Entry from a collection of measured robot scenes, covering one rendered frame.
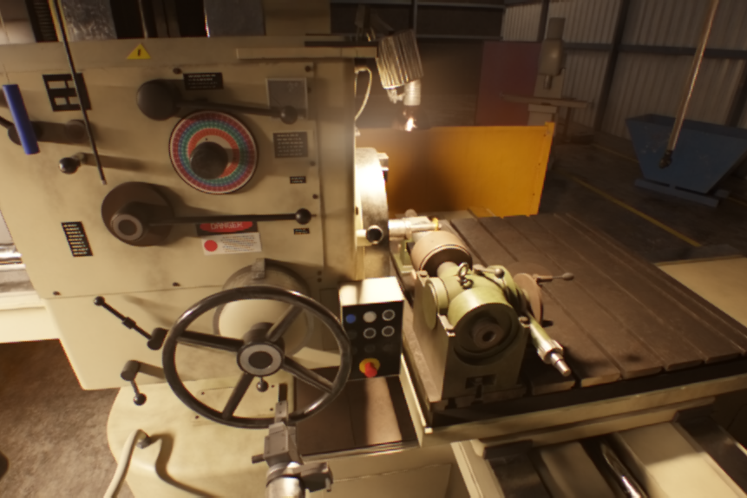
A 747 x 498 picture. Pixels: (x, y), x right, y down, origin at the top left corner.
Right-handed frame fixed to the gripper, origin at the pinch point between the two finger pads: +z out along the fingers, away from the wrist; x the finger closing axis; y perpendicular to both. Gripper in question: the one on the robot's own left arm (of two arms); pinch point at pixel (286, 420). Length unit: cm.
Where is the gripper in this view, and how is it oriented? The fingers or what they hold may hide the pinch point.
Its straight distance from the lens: 99.8
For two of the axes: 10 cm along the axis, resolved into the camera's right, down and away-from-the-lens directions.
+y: -9.7, 2.5, -0.5
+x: 1.9, 8.5, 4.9
